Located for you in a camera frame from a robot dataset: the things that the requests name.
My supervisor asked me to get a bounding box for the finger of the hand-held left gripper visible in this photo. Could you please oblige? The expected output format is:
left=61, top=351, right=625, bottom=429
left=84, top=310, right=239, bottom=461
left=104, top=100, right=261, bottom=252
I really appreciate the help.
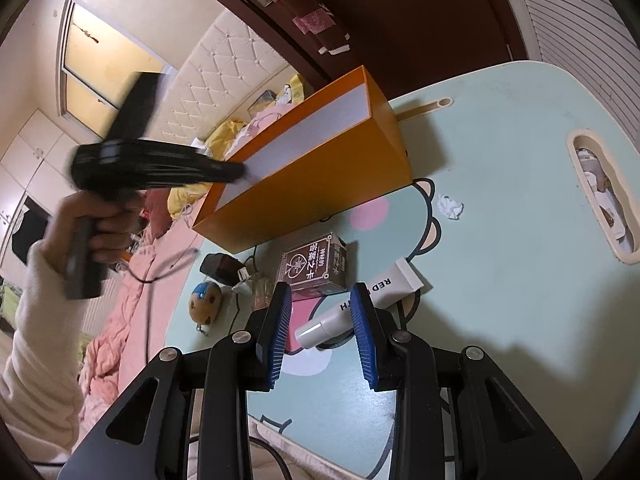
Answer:
left=145, top=141, right=247, bottom=186

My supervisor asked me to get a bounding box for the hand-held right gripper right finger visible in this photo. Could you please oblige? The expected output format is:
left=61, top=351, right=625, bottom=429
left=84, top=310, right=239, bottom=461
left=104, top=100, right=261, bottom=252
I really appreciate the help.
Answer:
left=349, top=283, right=584, bottom=480

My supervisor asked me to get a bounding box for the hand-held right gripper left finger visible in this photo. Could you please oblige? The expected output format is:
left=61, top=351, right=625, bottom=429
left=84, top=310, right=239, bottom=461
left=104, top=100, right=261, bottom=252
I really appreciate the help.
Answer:
left=57, top=281, right=293, bottom=480

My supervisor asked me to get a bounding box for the white cosmetic tube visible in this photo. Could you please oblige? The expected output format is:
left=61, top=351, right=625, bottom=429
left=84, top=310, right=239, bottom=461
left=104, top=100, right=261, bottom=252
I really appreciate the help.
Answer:
left=294, top=256, right=425, bottom=350

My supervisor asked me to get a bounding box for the bear plush keychain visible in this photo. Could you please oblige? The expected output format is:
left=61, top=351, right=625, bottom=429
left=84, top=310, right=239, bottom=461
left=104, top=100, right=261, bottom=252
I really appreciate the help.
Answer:
left=188, top=281, right=223, bottom=333

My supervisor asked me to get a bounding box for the black charger block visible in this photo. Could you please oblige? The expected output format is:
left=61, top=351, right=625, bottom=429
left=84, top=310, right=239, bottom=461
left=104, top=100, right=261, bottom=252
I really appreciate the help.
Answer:
left=200, top=253, right=242, bottom=286

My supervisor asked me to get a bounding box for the orange cardboard box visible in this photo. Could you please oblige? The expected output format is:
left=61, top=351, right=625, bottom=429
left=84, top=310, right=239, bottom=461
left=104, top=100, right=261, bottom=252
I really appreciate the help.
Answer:
left=191, top=65, right=414, bottom=256

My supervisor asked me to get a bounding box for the person's left forearm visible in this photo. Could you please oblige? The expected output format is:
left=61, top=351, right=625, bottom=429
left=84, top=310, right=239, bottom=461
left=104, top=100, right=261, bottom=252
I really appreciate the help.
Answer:
left=0, top=239, right=102, bottom=455

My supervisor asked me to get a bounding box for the person's left hand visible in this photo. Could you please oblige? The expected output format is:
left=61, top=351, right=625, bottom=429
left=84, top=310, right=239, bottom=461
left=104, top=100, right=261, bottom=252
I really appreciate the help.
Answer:
left=42, top=191, right=147, bottom=265

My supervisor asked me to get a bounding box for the yellow pillow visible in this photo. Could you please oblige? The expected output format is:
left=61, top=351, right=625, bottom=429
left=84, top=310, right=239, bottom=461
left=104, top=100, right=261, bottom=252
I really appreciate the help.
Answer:
left=167, top=119, right=247, bottom=217

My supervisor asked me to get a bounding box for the glass perfume bottle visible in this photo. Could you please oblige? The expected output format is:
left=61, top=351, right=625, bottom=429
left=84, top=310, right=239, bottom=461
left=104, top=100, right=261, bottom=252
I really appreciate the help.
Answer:
left=231, top=266, right=275, bottom=311

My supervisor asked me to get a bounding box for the red pillow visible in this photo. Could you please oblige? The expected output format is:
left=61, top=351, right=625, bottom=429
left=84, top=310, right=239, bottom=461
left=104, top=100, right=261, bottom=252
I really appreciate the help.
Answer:
left=144, top=192, right=172, bottom=237

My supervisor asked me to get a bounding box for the dark brown card box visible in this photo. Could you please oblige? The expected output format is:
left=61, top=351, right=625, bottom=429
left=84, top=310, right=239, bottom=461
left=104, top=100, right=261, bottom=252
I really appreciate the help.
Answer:
left=281, top=232, right=359, bottom=302

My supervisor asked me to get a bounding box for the white wardrobe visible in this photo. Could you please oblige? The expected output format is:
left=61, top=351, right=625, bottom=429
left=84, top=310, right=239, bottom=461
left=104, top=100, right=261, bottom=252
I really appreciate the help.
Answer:
left=0, top=0, right=175, bottom=261

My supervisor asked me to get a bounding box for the cream tufted headboard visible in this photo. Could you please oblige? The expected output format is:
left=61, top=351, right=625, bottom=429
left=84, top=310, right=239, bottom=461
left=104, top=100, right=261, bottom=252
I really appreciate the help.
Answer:
left=150, top=10, right=301, bottom=147

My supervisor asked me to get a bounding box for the black hanging cloth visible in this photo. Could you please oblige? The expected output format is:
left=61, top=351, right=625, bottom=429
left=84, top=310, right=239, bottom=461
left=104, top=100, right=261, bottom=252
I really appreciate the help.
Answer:
left=12, top=199, right=53, bottom=262

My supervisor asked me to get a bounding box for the yellow cartoon cloth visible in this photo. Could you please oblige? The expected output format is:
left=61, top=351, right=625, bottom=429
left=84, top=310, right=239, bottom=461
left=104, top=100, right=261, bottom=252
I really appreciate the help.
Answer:
left=287, top=74, right=307, bottom=105

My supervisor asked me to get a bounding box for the pink blanket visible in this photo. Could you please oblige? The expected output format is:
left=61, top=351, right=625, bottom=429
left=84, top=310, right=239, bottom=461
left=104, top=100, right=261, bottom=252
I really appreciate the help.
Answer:
left=77, top=180, right=213, bottom=436

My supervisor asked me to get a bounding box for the crumpled white tissue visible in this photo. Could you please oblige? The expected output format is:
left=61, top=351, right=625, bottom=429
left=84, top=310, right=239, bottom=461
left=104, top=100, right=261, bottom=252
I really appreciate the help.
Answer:
left=436, top=194, right=464, bottom=221

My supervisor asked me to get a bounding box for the pink brown striped scarf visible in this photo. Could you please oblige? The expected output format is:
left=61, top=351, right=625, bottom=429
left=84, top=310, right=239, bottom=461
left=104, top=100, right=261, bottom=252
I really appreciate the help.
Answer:
left=225, top=0, right=351, bottom=56

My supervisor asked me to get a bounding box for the dark brown door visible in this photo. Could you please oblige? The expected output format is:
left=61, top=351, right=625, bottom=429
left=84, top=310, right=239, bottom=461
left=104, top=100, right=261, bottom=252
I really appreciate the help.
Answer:
left=165, top=0, right=541, bottom=106

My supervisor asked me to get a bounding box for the black cable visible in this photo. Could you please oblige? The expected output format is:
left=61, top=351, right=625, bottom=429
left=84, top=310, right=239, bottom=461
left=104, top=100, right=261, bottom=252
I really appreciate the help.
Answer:
left=231, top=244, right=259, bottom=336

